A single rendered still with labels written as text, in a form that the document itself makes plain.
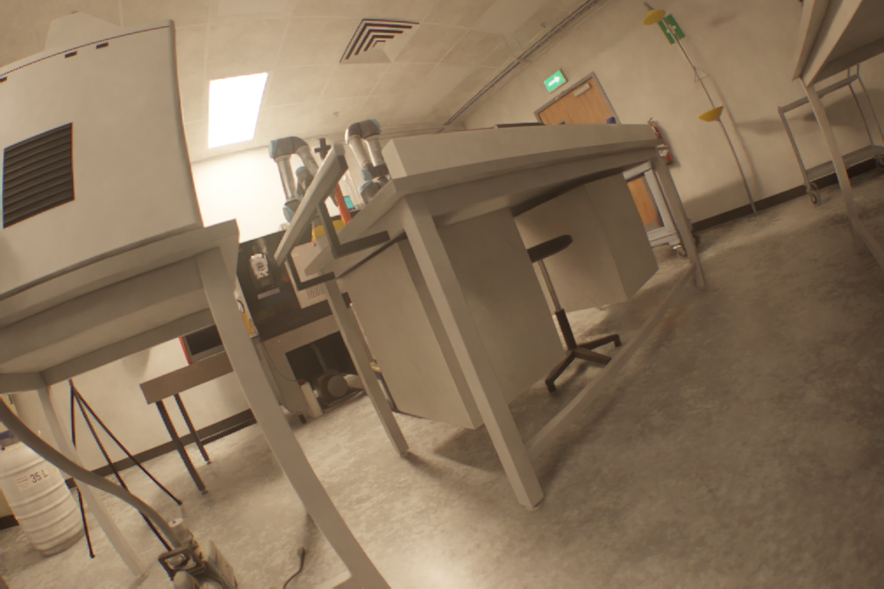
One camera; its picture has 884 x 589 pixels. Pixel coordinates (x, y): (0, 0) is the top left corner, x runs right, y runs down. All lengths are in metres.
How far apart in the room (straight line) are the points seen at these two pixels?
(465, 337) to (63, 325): 0.81
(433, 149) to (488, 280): 0.53
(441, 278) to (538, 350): 0.64
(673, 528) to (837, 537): 0.36
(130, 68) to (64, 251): 0.39
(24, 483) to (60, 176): 2.06
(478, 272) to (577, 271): 0.90
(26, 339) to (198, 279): 0.37
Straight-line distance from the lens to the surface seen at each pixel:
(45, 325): 0.78
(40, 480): 2.63
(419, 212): 0.83
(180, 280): 0.70
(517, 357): 1.28
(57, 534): 2.67
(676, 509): 0.94
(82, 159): 0.80
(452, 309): 0.82
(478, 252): 1.23
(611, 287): 1.94
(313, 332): 2.83
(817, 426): 1.08
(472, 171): 0.91
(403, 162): 0.83
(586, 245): 1.94
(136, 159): 0.76
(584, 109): 4.80
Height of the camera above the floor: 0.69
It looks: 2 degrees up
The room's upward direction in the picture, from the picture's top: 22 degrees counter-clockwise
